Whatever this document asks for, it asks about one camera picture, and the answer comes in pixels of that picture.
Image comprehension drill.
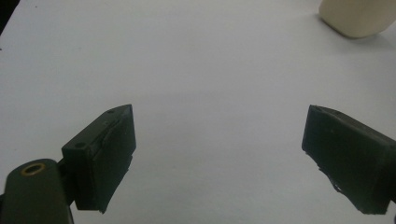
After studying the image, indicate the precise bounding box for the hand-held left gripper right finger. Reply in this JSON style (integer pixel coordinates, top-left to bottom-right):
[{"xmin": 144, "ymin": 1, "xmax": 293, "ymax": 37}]
[{"xmin": 301, "ymin": 104, "xmax": 396, "ymax": 216}]

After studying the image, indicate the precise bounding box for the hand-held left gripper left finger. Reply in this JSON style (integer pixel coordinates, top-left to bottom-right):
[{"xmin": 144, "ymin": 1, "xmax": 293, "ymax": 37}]
[{"xmin": 61, "ymin": 104, "xmax": 137, "ymax": 215}]

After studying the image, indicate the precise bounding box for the cream plastic container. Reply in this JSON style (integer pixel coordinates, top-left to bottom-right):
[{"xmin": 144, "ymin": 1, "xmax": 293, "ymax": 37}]
[{"xmin": 318, "ymin": 0, "xmax": 396, "ymax": 39}]

